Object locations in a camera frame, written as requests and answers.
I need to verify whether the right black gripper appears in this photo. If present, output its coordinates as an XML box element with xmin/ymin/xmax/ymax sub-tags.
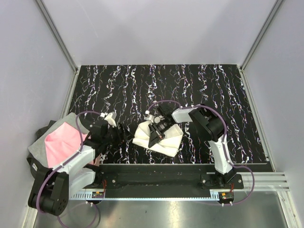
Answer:
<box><xmin>149</xmin><ymin>119</ymin><xmax>173</xmax><ymax>148</ymax></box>

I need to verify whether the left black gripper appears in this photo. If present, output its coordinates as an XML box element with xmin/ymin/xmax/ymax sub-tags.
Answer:
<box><xmin>102</xmin><ymin>122</ymin><xmax>134</xmax><ymax>145</ymax></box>

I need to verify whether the white cloth napkin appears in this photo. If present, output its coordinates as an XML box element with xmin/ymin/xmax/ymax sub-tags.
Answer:
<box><xmin>132</xmin><ymin>120</ymin><xmax>183</xmax><ymax>157</ymax></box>

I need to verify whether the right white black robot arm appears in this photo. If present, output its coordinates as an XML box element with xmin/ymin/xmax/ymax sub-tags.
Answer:
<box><xmin>148</xmin><ymin>105</ymin><xmax>236</xmax><ymax>188</ymax></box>

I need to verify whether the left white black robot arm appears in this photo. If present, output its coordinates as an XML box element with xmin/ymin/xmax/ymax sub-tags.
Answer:
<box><xmin>28</xmin><ymin>120</ymin><xmax>134</xmax><ymax>216</ymax></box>

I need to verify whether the pink cloth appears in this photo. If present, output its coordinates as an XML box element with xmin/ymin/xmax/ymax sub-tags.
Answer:
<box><xmin>44</xmin><ymin>122</ymin><xmax>81</xmax><ymax>168</ymax></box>

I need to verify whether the grey cloth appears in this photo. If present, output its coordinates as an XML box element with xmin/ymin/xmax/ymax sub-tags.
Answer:
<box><xmin>28</xmin><ymin>113</ymin><xmax>88</xmax><ymax>168</ymax></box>

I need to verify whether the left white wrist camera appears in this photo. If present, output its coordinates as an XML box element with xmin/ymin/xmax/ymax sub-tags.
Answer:
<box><xmin>104</xmin><ymin>112</ymin><xmax>117</xmax><ymax>127</ymax></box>

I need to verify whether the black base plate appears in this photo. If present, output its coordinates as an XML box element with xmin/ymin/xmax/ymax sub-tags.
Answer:
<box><xmin>85</xmin><ymin>164</ymin><xmax>244</xmax><ymax>190</ymax></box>

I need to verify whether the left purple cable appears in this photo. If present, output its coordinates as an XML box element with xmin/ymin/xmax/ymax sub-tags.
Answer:
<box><xmin>35</xmin><ymin>111</ymin><xmax>105</xmax><ymax>228</ymax></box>

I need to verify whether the purple cable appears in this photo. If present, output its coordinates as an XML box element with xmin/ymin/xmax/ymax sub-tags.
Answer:
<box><xmin>145</xmin><ymin>100</ymin><xmax>256</xmax><ymax>206</ymax></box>
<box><xmin>35</xmin><ymin>111</ymin><xmax>105</xmax><ymax>228</ymax></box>

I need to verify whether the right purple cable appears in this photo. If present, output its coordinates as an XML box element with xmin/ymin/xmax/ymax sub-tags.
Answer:
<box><xmin>145</xmin><ymin>100</ymin><xmax>256</xmax><ymax>206</ymax></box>

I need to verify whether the white slotted cable duct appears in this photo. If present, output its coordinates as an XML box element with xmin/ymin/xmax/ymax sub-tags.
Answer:
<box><xmin>70</xmin><ymin>190</ymin><xmax>219</xmax><ymax>201</ymax></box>

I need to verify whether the left frame post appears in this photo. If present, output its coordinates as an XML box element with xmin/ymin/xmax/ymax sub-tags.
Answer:
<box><xmin>34</xmin><ymin>0</ymin><xmax>78</xmax><ymax>73</ymax></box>

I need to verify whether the frame post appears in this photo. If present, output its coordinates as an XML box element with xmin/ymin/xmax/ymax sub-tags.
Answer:
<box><xmin>240</xmin><ymin>0</ymin><xmax>285</xmax><ymax>71</ymax></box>
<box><xmin>34</xmin><ymin>0</ymin><xmax>78</xmax><ymax>73</ymax></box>

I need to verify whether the aluminium frame rail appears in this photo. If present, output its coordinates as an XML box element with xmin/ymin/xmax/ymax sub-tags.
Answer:
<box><xmin>206</xmin><ymin>171</ymin><xmax>291</xmax><ymax>192</ymax></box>

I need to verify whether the right frame post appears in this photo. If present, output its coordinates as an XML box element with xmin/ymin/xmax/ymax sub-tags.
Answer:
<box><xmin>240</xmin><ymin>0</ymin><xmax>285</xmax><ymax>71</ymax></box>

